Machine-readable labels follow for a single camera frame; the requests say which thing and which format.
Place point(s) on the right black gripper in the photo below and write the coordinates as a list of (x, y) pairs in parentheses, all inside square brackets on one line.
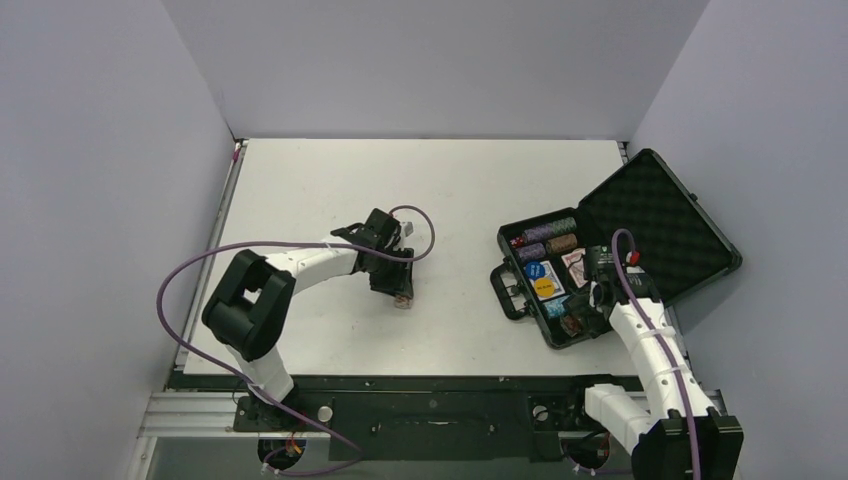
[(582, 313)]

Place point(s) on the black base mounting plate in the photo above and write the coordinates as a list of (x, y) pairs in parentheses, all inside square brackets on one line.
[(440, 418)]

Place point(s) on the red playing card deck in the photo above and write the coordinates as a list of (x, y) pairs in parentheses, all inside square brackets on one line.
[(574, 265)]

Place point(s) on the black poker set case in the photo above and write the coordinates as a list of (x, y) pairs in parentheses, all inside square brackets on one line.
[(558, 267)]

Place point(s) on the dark green chip stack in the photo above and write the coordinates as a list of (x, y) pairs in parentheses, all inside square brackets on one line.
[(564, 226)]

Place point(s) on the light blue chip stack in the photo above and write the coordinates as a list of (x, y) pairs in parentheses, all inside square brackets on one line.
[(556, 308)]

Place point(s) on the red brown chip stack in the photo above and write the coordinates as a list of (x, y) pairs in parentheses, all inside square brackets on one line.
[(571, 326)]

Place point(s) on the pink chip stack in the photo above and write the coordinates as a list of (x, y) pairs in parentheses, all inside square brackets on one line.
[(403, 303)]

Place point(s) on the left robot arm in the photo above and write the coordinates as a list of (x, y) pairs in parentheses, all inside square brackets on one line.
[(248, 308)]

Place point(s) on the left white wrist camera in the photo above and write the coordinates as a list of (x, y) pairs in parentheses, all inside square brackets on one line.
[(406, 229)]

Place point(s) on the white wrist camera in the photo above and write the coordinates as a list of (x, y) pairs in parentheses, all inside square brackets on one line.
[(406, 229), (632, 267)]

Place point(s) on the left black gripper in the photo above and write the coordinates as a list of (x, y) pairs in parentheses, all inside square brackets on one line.
[(398, 284)]

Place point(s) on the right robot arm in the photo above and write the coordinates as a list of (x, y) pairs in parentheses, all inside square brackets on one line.
[(680, 433)]

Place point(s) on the blue playing card deck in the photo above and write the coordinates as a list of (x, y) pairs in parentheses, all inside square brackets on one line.
[(551, 274)]

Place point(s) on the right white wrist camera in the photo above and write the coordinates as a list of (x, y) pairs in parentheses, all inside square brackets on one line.
[(632, 267)]

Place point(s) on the blue small blind button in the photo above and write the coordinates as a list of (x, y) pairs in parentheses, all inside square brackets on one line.
[(535, 270)]

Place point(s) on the purple chip stack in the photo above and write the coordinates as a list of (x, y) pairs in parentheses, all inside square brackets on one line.
[(539, 233), (531, 252)]

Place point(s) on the yellow big blind button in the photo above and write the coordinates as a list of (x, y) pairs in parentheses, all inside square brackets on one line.
[(544, 287)]

